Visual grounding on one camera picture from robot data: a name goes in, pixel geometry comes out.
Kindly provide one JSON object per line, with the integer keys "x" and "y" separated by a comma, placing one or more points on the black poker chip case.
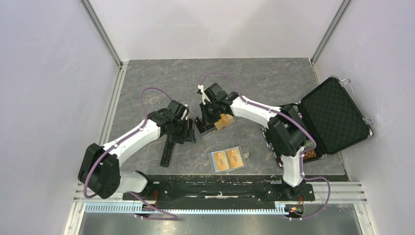
{"x": 331, "y": 117}

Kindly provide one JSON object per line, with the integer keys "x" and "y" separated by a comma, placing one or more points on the black glitter stick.
{"x": 167, "y": 152}

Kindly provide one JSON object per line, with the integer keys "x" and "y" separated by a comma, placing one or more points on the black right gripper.
{"x": 206, "y": 116}

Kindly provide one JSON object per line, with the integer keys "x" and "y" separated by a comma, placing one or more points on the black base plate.
{"x": 220, "y": 192}

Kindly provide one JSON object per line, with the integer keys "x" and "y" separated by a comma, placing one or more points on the brown orange chip stack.
{"x": 310, "y": 155}

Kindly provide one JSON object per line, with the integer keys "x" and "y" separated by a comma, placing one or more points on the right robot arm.
{"x": 283, "y": 129}

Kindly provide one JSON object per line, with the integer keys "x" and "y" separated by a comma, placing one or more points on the black card stack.
{"x": 205, "y": 129}

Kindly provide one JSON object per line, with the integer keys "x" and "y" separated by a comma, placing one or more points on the gold card stack left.
{"x": 224, "y": 121}

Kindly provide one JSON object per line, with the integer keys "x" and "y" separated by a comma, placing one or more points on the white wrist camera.
{"x": 185, "y": 113}
{"x": 201, "y": 91}

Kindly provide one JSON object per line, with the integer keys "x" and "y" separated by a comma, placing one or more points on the beige leather card holder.
{"x": 245, "y": 155}

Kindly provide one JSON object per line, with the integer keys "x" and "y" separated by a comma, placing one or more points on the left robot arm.
{"x": 100, "y": 170}

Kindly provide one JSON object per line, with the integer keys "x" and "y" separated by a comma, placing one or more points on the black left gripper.
{"x": 184, "y": 137}

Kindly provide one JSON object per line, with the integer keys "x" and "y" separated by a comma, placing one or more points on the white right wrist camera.
{"x": 201, "y": 91}

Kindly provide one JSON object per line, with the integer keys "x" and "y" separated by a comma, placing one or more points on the clear acrylic card tray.
{"x": 197, "y": 119}

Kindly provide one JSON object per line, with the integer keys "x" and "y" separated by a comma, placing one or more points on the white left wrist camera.
{"x": 185, "y": 113}

